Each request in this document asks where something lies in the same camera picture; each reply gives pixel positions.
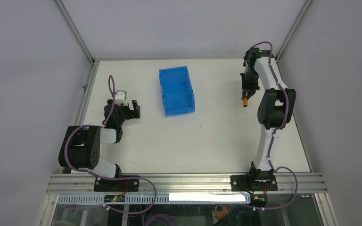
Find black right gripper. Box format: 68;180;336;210
240;68;260;100

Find orange handled screwdriver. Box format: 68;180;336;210
242;97;248;107

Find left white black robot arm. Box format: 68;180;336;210
58;99;140;191

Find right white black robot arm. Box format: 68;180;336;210
240;47;296;191

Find blue plastic bin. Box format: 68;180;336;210
159;66;195;116

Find orange object under table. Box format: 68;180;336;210
213;205;233;220

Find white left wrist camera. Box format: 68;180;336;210
114;90;128;106

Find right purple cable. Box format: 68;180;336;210
239;41;299;210

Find purple cable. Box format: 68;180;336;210
63;75;158;215
239;41;299;210

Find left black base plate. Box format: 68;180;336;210
93;176;140;193

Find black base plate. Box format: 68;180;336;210
93;176;140;193
230;175;278;193

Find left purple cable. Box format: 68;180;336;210
63;75;158;215

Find white slotted cable duct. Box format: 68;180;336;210
58;193;250;205

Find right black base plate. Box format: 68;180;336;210
230;175;278;193

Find aluminium front rail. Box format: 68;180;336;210
46;172;328;194

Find coiled purple cable below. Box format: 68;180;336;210
141;213;177;226

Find aluminium right frame post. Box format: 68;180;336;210
275;0;313;62

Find aluminium frame post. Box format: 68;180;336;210
53;0;95;64
275;0;313;62

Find aluminium left frame post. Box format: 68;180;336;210
53;0;95;64

